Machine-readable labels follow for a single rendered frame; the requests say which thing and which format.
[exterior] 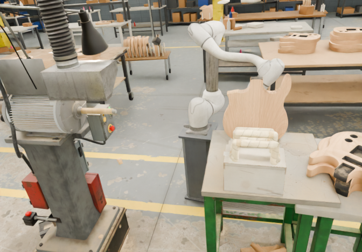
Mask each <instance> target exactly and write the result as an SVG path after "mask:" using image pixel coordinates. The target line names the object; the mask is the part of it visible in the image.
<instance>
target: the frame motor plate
mask: <svg viewBox="0 0 362 252"><path fill-rule="evenodd" d="M27 133H28V131H16V137H17V144H33V145H54V146H61V145H62V144H63V143H64V142H65V141H66V140H67V139H68V138H69V137H70V136H71V135H72V134H68V135H67V136H66V137H65V138H63V137H39V136H27V135H26V134H27ZM4 140H5V142H6V143H13V141H12V135H11V134H10V135H9V136H8V137H6V138H5V139H4Z"/></svg>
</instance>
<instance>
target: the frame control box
mask: <svg viewBox="0 0 362 252"><path fill-rule="evenodd" d="M109 106H110V105H109V104H97V105H96V106H95V107H94V108H108V107H109ZM110 108H111V107H110ZM87 116H88V117H87V119H88V123H89V127H90V130H91V133H92V137H93V140H91V139H88V138H83V140H86V141H89V142H92V143H95V144H99V145H105V144H106V141H107V139H108V138H109V137H110V136H111V134H112V133H113V131H111V130H110V129H109V128H110V127H111V126H112V125H113V126H114V127H115V123H114V119H113V115H112V114H111V115H110V114H105V116H104V117H105V118H106V121H105V122H104V120H103V119H104V117H102V114H87ZM115 129H116V128H115ZM75 138H77V137H73V141H74V143H75ZM97 141H103V143H100V142H97Z"/></svg>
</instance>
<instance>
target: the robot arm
mask: <svg viewBox="0 0 362 252"><path fill-rule="evenodd" d="M188 33H189V35H190V37H191V38H192V40H193V41H194V42H195V43H196V44H197V45H198V46H200V47H201V48H202V49H204V50H205V51H206V89H205V90H204V92H203V97H202V98H201V97H196V98H193V99H192V100H191V101H190V103H189V107H188V117H189V124H184V127H185V128H188V129H187V130H186V134H196V135H203V136H207V133H208V130H209V128H210V127H211V126H212V124H210V123H208V119H209V118H210V117H211V115H213V114H215V113H216V112H218V111H219V110H220V109H221V108H222V107H223V106H224V103H225V98H224V96H223V95H222V93H221V91H220V89H219V88H218V65H219V59H220V60H223V61H238V62H251V63H253V64H254V65H255V66H256V67H257V72H258V77H263V86H264V88H265V89H267V88H268V87H269V86H270V85H271V84H272V83H274V82H275V81H276V80H277V79H278V78H279V77H280V75H281V74H282V72H283V71H284V63H283V61H282V60H281V59H278V58H275V59H272V60H271V61H270V60H264V59H262V58H260V57H259V56H257V55H254V54H247V53H233V52H225V51H223V50H221V49H220V48H219V45H220V43H221V40H222V37H223V35H224V33H225V26H224V24H223V23H222V22H220V21H215V20H212V21H209V22H205V23H203V24H198V23H192V24H191V25H190V26H189V27H188Z"/></svg>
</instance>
